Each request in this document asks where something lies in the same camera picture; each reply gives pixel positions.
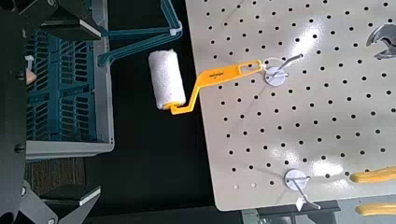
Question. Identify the small peach triangular piece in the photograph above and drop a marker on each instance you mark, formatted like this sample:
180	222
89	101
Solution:
30	76

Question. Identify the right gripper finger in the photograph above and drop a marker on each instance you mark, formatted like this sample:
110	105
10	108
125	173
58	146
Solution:
68	202
71	26

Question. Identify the grey crate teal bottom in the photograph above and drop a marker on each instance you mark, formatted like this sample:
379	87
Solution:
102	102

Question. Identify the white zip tie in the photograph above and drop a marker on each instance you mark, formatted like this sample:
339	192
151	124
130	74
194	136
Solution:
29	61
174	31

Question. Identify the black pegboard stand frame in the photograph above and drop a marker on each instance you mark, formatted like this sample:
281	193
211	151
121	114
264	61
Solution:
311	207

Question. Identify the beige perforated pegboard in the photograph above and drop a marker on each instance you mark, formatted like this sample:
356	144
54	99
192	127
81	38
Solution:
308	130

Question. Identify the chrome adjustable wrench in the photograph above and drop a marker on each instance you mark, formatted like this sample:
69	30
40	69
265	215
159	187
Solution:
381	34

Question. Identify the metal pegboard hook round base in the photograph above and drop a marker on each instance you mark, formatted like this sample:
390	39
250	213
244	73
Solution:
292	179
275	79

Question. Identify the small white hook tag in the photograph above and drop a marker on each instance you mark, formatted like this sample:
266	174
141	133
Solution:
299	203

